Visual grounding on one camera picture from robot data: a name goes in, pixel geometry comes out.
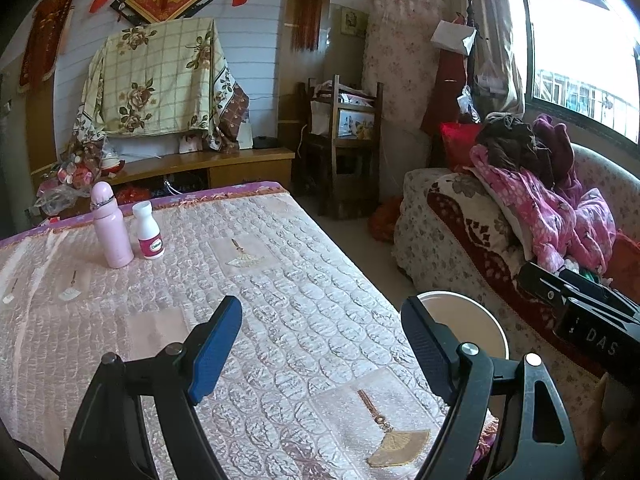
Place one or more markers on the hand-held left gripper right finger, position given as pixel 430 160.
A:
pixel 425 345

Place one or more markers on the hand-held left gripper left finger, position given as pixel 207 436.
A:
pixel 215 350

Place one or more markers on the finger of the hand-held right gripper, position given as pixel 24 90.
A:
pixel 595 287
pixel 542 282

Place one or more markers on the white plastic bucket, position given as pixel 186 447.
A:
pixel 475 320

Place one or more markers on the person's right hand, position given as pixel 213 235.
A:
pixel 612 410

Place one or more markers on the pink spotted garment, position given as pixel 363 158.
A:
pixel 545 210

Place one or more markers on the sofa with patterned cover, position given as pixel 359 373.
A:
pixel 450 230

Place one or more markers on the pink quilted table cover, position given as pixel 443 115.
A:
pixel 300 285

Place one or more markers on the orange mesh bag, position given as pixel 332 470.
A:
pixel 386 220

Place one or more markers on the white pill bottle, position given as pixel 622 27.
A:
pixel 148 235

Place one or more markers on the maroon fleece garment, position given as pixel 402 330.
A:
pixel 557 150

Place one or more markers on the dark brown garment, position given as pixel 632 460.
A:
pixel 510 145

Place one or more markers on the pink insulated bottle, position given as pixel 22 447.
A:
pixel 112 230

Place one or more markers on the red cushion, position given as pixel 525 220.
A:
pixel 457 142

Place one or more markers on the wooden television cabinet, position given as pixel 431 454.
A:
pixel 225 165

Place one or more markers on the dark wooden chair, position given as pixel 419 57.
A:
pixel 345 155

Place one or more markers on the red hanging garment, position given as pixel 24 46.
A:
pixel 447 95

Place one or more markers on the black set-top box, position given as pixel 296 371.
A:
pixel 265 142

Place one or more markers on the clear bag of snacks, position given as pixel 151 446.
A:
pixel 75 180

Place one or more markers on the window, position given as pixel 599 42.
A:
pixel 580 45

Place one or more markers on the air conditioner with floral cover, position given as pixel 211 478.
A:
pixel 400 75

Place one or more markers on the white hanging bag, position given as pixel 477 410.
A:
pixel 452 37

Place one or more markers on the beige curtain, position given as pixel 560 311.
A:
pixel 487 20

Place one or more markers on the floral checked cloth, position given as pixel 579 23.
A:
pixel 160 75

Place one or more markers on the small wall picture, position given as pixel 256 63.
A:
pixel 352 21

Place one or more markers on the red wall scroll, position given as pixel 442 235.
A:
pixel 47 35

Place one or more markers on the red knot wall hanging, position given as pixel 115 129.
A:
pixel 310 5

